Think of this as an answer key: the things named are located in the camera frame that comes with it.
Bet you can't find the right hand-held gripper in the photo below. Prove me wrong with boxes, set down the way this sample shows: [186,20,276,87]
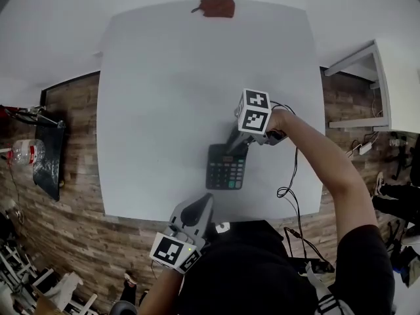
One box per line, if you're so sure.
[224,89,290,154]

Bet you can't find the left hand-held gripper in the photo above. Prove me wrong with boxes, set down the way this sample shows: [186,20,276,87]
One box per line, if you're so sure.
[149,192,216,275]

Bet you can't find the black calculator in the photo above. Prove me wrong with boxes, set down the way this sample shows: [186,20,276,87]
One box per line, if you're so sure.
[205,143,248,191]

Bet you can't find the person's right forearm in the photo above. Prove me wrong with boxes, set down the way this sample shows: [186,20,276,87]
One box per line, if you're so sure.
[269,108,379,240]

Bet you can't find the person's left forearm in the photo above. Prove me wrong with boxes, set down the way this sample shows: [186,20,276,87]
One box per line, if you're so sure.
[137,267,185,315]

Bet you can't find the person's black shirt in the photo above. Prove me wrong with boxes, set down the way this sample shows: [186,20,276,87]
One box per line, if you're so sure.
[170,220,396,315]

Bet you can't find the black box device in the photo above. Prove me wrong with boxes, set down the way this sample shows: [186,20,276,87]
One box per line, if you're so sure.
[288,257,336,274]

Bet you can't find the reddish brown cloth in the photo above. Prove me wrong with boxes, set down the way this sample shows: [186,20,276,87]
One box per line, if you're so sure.
[191,0,236,19]

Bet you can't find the white side table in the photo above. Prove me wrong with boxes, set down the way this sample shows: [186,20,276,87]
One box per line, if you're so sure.
[324,39,420,133]

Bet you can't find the white chair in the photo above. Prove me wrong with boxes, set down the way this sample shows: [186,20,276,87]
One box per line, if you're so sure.
[31,267,98,315]

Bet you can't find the clear plastic bottle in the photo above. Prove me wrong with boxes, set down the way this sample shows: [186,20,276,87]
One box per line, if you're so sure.
[5,138,47,167]

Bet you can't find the black cable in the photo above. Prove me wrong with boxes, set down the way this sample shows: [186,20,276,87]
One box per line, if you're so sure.
[270,100,336,272]

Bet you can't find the white striped strap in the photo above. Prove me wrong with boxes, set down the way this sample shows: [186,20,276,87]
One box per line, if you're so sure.
[304,261,356,315]

